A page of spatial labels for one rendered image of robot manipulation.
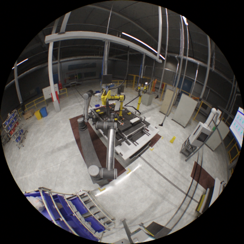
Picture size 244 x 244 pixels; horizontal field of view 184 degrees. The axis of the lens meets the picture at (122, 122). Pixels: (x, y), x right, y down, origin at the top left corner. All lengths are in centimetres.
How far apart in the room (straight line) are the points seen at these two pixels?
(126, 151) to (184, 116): 480
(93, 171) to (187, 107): 568
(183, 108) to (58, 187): 735
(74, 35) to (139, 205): 406
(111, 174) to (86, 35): 243
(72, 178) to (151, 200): 248
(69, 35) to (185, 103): 596
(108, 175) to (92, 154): 76
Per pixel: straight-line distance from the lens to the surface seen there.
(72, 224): 179
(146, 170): 279
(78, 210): 198
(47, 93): 946
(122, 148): 197
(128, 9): 1024
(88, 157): 185
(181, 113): 580
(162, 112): 628
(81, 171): 277
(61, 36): 173
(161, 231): 116
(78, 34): 173
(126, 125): 218
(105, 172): 130
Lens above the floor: 250
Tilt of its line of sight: 37 degrees down
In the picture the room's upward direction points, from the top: 6 degrees clockwise
